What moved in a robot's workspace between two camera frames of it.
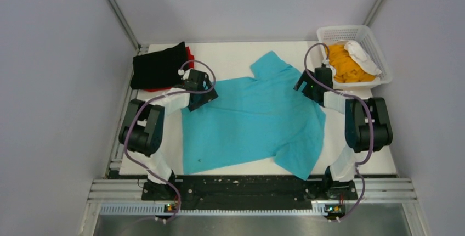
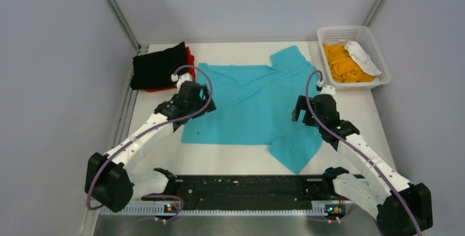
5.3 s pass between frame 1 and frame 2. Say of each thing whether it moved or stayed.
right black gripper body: moved
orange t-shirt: stayed
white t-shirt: stayed
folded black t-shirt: stayed
